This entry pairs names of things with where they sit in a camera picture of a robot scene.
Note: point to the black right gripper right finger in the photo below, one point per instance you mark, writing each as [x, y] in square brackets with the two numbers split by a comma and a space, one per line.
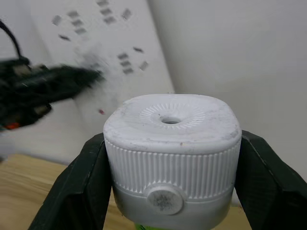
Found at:
[268, 189]

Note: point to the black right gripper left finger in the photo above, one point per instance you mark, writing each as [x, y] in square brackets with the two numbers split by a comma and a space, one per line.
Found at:
[79, 187]

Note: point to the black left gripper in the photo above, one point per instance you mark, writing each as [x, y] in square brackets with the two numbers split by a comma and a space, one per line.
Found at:
[21, 95]

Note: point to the green repellent liquid bottle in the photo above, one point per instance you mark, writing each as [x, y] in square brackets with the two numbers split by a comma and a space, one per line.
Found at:
[142, 226]

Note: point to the white mosquito repellent heater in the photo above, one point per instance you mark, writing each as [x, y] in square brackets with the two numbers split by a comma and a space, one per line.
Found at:
[172, 153]

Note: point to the white power strip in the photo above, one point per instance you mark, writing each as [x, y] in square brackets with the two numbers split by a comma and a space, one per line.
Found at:
[108, 43]

